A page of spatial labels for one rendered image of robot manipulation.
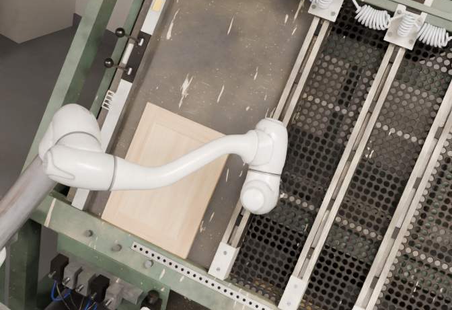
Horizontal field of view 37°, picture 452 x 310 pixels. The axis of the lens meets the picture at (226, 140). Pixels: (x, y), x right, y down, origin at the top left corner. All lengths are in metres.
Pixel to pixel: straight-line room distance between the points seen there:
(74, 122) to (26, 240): 1.06
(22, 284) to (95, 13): 1.21
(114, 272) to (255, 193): 0.87
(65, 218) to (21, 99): 2.43
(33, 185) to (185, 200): 0.69
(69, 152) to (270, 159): 0.59
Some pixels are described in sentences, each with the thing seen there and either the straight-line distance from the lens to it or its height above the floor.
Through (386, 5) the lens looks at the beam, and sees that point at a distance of 2.39.
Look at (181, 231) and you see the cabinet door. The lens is 2.54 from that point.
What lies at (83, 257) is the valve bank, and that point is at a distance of 2.70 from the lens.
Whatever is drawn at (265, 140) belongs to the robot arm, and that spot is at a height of 1.58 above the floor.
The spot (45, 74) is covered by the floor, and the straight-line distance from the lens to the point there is 5.36.
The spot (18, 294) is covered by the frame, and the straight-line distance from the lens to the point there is 3.15.
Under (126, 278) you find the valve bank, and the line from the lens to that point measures 2.63.
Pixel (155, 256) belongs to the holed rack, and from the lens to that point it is 2.55.
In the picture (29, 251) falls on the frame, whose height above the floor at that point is 0.58.
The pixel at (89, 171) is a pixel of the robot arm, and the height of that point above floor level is 1.53.
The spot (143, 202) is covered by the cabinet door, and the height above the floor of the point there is 1.00.
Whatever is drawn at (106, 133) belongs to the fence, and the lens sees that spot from 2.63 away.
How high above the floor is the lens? 2.63
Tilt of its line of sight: 32 degrees down
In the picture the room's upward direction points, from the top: 14 degrees clockwise
